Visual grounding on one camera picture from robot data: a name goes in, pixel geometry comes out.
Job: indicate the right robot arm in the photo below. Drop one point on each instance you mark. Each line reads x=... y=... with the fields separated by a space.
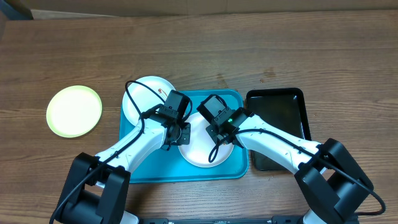
x=330 y=179

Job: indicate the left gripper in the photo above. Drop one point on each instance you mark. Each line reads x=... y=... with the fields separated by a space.
x=186 y=139

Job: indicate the green rimmed plate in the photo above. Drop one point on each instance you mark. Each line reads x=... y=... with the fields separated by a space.
x=74 y=111

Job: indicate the white plate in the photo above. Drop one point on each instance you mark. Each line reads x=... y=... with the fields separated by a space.
x=143 y=97
x=198 y=150

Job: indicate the black water tray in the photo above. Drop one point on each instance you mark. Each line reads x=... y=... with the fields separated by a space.
x=283 y=108

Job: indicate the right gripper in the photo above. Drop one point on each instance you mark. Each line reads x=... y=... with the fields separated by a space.
x=229 y=142

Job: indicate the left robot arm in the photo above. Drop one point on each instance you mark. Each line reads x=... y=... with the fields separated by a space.
x=96 y=187

